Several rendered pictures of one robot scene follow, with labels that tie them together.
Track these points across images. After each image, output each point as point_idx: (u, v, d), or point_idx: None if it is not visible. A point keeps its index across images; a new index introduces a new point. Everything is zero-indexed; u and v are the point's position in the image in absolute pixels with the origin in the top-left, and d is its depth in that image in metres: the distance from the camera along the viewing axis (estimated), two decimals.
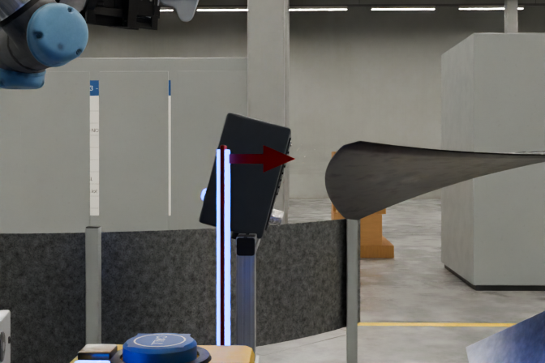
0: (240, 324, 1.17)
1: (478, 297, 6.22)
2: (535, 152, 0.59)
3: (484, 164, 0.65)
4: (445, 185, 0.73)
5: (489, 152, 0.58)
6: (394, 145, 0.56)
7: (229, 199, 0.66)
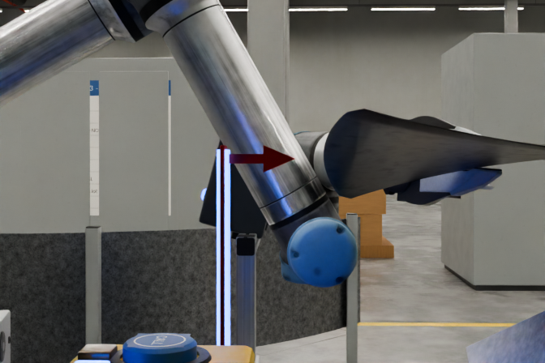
0: (240, 324, 1.17)
1: (478, 297, 6.22)
2: (537, 143, 0.59)
3: (484, 152, 0.65)
4: (442, 172, 0.73)
5: (491, 137, 0.58)
6: (397, 117, 0.56)
7: (229, 199, 0.66)
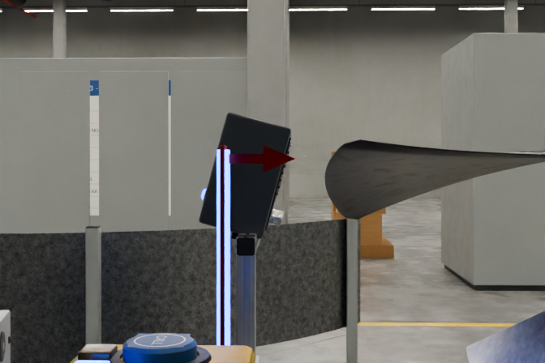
0: (240, 324, 1.17)
1: (478, 297, 6.22)
2: None
3: None
4: None
5: None
6: None
7: (229, 199, 0.66)
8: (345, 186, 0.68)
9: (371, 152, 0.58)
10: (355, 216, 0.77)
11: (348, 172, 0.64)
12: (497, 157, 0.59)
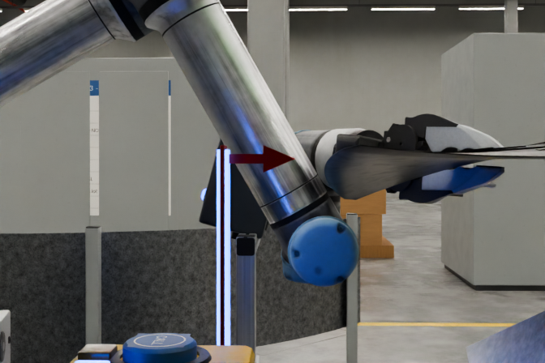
0: (240, 324, 1.17)
1: (478, 297, 6.22)
2: None
3: None
4: None
5: None
6: None
7: (229, 199, 0.66)
8: (345, 176, 0.68)
9: (371, 155, 0.58)
10: (354, 198, 0.77)
11: (348, 166, 0.64)
12: (497, 159, 0.59)
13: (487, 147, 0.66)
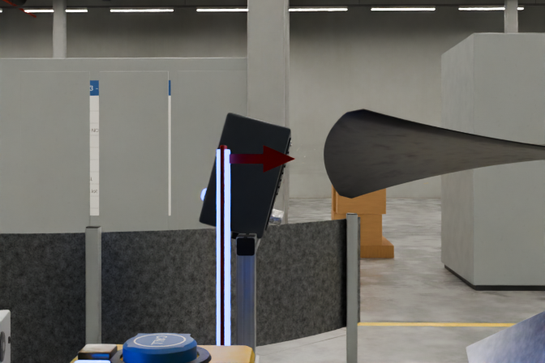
0: (240, 324, 1.17)
1: (478, 297, 6.22)
2: None
3: None
4: None
5: None
6: None
7: (229, 199, 0.66)
8: (343, 161, 0.68)
9: (372, 125, 0.58)
10: (349, 195, 0.77)
11: (348, 144, 0.64)
12: (497, 144, 0.59)
13: None
